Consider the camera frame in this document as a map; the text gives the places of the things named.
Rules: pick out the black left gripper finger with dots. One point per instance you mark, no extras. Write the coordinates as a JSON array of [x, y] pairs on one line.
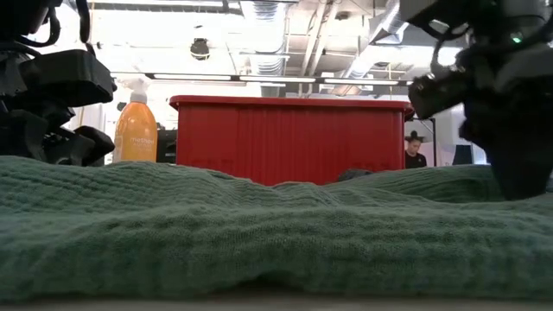
[[82, 147], [69, 78]]

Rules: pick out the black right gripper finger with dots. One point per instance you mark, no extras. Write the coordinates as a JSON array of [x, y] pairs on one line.
[[518, 160], [438, 93]]

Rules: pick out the green knit shirt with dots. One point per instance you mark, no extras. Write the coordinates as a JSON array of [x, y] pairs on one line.
[[259, 233]]

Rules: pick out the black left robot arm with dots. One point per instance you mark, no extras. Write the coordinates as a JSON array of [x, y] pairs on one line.
[[21, 17]]

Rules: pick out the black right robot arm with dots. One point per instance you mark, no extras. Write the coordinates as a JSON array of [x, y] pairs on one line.
[[475, 13]]

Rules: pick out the red plastic laundry basket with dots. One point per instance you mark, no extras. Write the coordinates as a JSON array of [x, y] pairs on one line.
[[289, 138]]

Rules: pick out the black framed board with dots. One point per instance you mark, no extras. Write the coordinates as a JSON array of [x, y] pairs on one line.
[[433, 138]]

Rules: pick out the orange spray bottle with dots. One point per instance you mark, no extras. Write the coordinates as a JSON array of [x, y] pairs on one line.
[[136, 138]]

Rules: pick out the black computer monitor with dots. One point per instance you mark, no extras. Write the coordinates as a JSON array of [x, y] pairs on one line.
[[462, 155]]

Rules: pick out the person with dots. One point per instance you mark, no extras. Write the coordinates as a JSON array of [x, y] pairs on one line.
[[415, 157]]

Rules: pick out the long ceiling light strip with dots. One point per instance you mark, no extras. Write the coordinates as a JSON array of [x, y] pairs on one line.
[[276, 79]]

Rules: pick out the silver ventilation duct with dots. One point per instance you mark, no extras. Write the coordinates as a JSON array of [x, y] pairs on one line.
[[380, 30]]

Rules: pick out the black ceiling dome camera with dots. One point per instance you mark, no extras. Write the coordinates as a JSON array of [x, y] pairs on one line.
[[199, 49]]

